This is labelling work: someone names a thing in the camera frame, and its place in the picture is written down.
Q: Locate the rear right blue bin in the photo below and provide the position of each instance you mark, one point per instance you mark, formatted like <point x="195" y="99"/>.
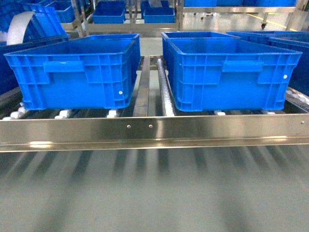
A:
<point x="189" y="34"/>

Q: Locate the background blue bin right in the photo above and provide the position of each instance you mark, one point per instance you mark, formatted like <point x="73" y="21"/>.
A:
<point x="164" y="14"/>

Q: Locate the stainless steel roller shelf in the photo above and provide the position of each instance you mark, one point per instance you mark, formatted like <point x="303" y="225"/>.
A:
<point x="151" y="121"/>

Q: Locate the far right front blue bin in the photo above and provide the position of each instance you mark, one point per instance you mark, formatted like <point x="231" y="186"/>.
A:
<point x="297" y="42"/>

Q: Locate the front left blue bin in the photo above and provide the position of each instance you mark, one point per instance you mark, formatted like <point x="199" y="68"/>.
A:
<point x="77" y="74"/>

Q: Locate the background blue bin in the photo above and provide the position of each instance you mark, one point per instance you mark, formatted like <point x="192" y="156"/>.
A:
<point x="164" y="14"/>
<point x="110" y="12"/>

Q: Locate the background blue bin left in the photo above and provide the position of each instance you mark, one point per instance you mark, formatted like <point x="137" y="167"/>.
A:
<point x="110" y="12"/>

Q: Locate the background steel cart rack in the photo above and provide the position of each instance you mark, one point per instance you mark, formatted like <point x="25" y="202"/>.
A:
<point x="83" y="22"/>

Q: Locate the rear left blue bin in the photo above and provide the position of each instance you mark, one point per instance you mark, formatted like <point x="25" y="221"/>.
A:
<point x="116" y="37"/>

